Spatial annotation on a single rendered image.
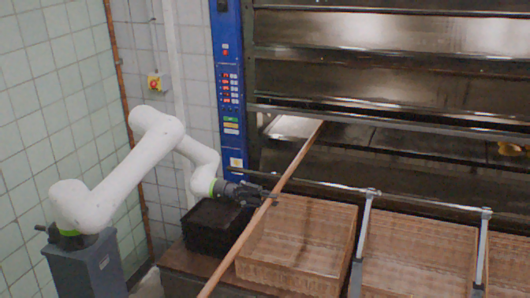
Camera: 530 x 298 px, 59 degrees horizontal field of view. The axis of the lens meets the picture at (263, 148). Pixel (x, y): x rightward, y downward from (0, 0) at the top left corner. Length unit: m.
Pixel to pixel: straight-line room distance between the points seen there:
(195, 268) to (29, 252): 0.85
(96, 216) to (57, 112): 1.07
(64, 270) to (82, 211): 0.36
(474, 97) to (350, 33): 0.63
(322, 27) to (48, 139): 1.49
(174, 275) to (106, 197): 1.14
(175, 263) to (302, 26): 1.45
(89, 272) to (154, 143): 0.55
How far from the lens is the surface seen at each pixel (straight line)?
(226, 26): 2.47
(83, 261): 1.86
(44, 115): 2.59
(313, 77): 2.41
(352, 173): 2.57
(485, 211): 2.15
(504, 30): 2.26
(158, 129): 1.74
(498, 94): 2.33
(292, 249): 2.72
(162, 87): 2.74
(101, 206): 1.68
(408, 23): 2.26
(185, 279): 2.70
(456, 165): 2.46
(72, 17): 2.70
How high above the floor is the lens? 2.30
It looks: 27 degrees down
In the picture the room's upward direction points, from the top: 2 degrees counter-clockwise
